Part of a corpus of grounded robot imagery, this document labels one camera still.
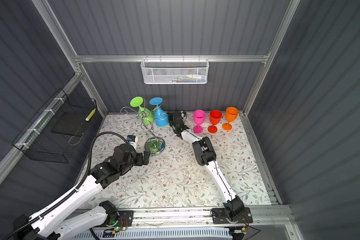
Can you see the pink wine glass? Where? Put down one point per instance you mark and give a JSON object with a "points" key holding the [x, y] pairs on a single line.
{"points": [[199, 118]]}

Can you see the chrome wine glass rack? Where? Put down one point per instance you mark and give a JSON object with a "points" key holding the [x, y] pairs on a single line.
{"points": [[156, 145]]}

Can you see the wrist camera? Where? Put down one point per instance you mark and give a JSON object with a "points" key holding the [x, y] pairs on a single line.
{"points": [[183, 114], [133, 141]]}

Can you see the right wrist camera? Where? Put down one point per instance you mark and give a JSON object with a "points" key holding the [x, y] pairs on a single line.
{"points": [[183, 114]]}

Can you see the white perforated cable tray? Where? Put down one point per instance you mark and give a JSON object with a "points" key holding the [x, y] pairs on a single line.
{"points": [[203, 233]]}

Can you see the black wire wall basket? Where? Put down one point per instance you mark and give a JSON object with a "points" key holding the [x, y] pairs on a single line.
{"points": [[57, 136]]}

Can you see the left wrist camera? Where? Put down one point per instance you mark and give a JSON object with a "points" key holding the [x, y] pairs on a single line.
{"points": [[133, 141]]}

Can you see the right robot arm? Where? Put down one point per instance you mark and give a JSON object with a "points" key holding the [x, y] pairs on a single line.
{"points": [[207, 158]]}

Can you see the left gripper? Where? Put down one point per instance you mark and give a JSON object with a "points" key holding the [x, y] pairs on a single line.
{"points": [[140, 162]]}

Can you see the white wire wall basket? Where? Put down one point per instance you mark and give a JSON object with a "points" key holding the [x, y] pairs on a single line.
{"points": [[184, 72]]}

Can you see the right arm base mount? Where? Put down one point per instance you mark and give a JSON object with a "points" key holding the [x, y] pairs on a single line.
{"points": [[220, 217]]}

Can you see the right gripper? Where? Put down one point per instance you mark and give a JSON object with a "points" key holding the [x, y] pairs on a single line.
{"points": [[171, 117]]}

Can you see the yellow marker in basket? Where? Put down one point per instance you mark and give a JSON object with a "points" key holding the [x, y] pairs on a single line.
{"points": [[91, 113]]}

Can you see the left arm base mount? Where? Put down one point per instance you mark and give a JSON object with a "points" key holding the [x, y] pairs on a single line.
{"points": [[120, 219]]}

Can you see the green wine glass back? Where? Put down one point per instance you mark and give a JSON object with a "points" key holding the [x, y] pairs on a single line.
{"points": [[144, 114]]}

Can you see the red wine glass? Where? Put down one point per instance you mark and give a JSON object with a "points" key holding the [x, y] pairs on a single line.
{"points": [[215, 118]]}

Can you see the blue wine glass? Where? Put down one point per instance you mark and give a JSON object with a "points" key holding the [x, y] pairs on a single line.
{"points": [[160, 116]]}

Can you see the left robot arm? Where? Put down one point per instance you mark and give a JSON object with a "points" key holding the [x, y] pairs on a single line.
{"points": [[52, 222]]}

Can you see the orange wine glass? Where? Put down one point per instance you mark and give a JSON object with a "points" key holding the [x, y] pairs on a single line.
{"points": [[231, 115]]}

